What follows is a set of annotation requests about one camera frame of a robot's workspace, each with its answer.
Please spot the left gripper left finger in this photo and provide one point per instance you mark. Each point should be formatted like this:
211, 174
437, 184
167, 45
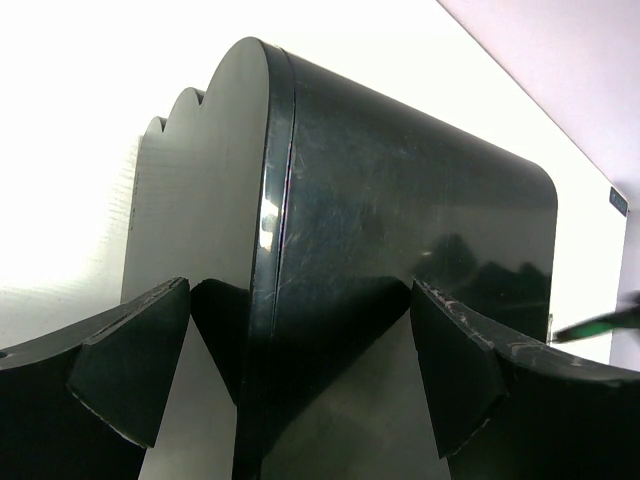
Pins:
87, 401

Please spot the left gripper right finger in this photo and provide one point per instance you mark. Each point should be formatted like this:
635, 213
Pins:
504, 405

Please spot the blue label sticker left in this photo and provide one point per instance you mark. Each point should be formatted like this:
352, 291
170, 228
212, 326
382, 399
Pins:
618, 201

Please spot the black drawer cabinet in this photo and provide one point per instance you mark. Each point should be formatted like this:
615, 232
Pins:
301, 207

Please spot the small precision screwdriver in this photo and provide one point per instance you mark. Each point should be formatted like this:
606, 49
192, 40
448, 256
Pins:
627, 318

